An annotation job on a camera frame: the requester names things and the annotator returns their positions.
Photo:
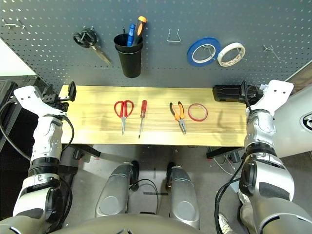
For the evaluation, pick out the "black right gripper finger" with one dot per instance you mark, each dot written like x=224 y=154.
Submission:
x=243 y=92

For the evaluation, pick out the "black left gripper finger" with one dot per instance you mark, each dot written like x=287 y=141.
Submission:
x=72 y=91
x=65 y=107

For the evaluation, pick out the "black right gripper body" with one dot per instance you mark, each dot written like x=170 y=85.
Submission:
x=254 y=92

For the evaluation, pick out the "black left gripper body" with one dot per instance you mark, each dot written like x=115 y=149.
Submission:
x=54 y=101

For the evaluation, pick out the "red tape roll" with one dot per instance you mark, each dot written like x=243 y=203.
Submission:
x=189 y=112

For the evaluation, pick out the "orange black needle-nose pliers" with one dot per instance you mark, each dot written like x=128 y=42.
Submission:
x=181 y=119

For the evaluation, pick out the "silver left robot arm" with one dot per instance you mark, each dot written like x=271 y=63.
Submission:
x=46 y=136

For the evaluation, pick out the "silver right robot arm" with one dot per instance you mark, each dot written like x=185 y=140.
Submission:
x=259 y=126

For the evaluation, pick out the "black ribbed box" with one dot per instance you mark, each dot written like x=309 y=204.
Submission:
x=226 y=93

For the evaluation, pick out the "white tape roll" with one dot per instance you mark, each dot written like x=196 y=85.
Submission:
x=220 y=57

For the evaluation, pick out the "black equipment case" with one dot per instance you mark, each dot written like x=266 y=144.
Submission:
x=7 y=87

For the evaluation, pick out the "large grey rounded housing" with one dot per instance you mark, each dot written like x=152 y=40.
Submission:
x=292 y=126

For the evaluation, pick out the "black plastic cup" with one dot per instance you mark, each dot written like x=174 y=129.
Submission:
x=130 y=63

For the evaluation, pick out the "blue tape roll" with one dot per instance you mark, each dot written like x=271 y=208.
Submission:
x=191 y=53

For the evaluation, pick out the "thin black rod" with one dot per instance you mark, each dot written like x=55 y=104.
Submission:
x=124 y=29

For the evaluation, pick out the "silver left robot leg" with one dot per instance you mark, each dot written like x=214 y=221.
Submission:
x=114 y=190

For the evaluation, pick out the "silver robot leg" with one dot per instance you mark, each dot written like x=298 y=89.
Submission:
x=182 y=195
x=114 y=190

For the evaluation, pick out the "white grey sneaker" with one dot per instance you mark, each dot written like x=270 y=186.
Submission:
x=224 y=224
x=243 y=196

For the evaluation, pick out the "short black floor tape strip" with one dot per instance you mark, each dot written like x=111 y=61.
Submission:
x=154 y=173

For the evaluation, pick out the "silver right robot leg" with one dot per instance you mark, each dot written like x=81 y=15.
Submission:
x=182 y=195

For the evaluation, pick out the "khaki trouser leg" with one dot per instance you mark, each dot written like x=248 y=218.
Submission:
x=247 y=217

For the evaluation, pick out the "long black floor tape strip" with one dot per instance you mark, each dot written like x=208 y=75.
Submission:
x=156 y=193

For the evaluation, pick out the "grey robot torso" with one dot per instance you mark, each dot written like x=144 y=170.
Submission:
x=126 y=225

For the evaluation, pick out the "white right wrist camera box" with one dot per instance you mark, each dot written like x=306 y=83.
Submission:
x=275 y=93

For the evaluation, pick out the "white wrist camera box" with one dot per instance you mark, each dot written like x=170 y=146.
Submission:
x=275 y=93
x=29 y=97

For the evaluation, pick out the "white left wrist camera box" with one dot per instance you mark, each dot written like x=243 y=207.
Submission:
x=29 y=97

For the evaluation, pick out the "black table frame bar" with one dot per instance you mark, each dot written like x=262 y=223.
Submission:
x=219 y=152
x=90 y=151

